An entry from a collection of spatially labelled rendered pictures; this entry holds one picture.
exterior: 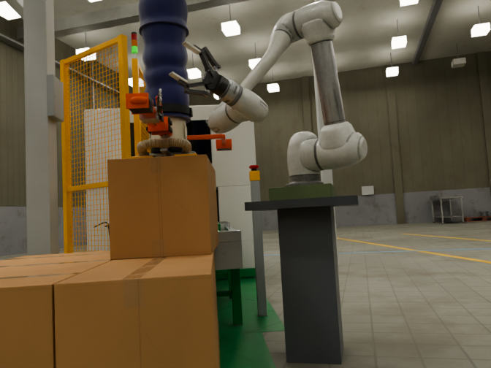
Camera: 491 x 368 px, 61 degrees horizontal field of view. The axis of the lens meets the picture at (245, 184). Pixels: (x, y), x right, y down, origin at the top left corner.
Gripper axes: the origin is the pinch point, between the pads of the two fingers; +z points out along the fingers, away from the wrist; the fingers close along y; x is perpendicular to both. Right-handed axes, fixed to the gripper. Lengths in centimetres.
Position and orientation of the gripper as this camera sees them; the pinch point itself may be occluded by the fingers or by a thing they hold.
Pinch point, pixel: (180, 59)
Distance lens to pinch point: 161.7
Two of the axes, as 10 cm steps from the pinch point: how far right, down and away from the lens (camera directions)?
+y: -3.1, 9.1, -2.8
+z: -7.7, -4.1, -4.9
